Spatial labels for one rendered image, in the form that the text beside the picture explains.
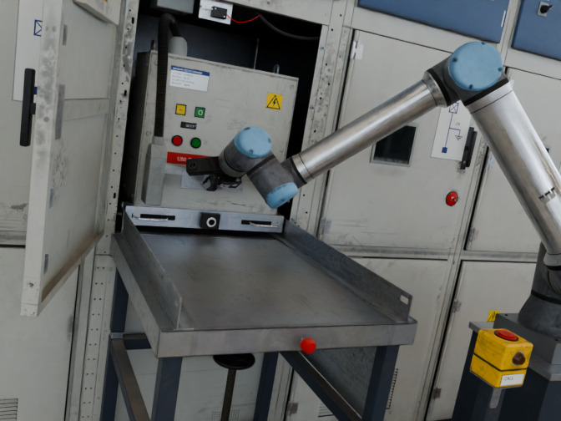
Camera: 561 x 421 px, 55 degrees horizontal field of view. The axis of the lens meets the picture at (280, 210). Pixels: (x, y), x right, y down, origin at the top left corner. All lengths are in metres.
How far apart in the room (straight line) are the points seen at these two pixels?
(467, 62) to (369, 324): 0.65
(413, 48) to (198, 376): 1.35
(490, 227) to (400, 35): 0.89
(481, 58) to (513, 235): 1.26
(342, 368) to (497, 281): 1.11
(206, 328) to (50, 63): 0.56
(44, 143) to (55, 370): 0.95
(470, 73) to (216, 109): 0.78
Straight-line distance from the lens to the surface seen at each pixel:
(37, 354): 1.81
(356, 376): 1.55
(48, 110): 1.04
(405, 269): 2.18
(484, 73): 1.39
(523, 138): 1.42
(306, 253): 1.75
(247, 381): 2.05
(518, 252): 2.60
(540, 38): 2.43
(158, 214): 1.75
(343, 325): 1.24
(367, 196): 1.98
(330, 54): 1.86
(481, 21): 2.21
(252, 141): 1.40
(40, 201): 1.07
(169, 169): 1.70
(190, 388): 1.99
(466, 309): 2.47
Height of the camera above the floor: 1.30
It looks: 11 degrees down
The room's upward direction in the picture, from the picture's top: 9 degrees clockwise
